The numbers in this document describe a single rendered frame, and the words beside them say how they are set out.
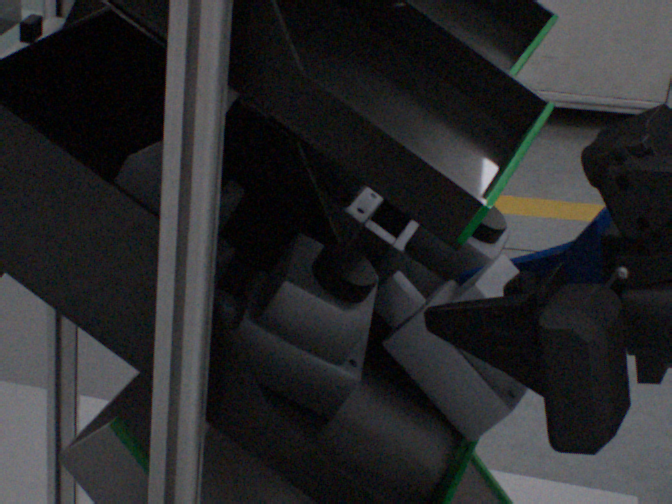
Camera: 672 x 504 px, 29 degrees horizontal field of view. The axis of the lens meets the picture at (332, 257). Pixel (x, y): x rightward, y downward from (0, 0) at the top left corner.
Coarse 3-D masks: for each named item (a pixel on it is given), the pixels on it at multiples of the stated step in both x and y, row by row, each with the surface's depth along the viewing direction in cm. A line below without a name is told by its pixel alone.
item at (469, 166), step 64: (128, 0) 51; (256, 0) 49; (320, 0) 61; (384, 0) 61; (256, 64) 50; (320, 64) 56; (384, 64) 59; (448, 64) 61; (320, 128) 51; (384, 128) 50; (448, 128) 58; (512, 128) 61; (384, 192) 51; (448, 192) 50
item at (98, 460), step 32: (128, 384) 69; (96, 416) 66; (128, 416) 68; (64, 448) 63; (96, 448) 62; (128, 448) 61; (224, 448) 72; (96, 480) 63; (128, 480) 62; (224, 480) 71; (256, 480) 73
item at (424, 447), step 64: (0, 64) 57; (64, 64) 65; (128, 64) 67; (0, 128) 56; (64, 128) 69; (128, 128) 69; (256, 128) 66; (0, 192) 57; (64, 192) 56; (128, 192) 55; (256, 192) 68; (0, 256) 59; (64, 256) 57; (128, 256) 56; (256, 256) 69; (128, 320) 58; (256, 384) 57; (384, 384) 67; (256, 448) 58; (320, 448) 61; (384, 448) 63; (448, 448) 66
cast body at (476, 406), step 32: (384, 288) 62; (448, 288) 63; (480, 288) 59; (512, 288) 59; (384, 320) 63; (416, 320) 60; (416, 352) 61; (448, 352) 60; (416, 384) 62; (448, 384) 61; (480, 384) 60; (512, 384) 61; (448, 416) 61; (480, 416) 61
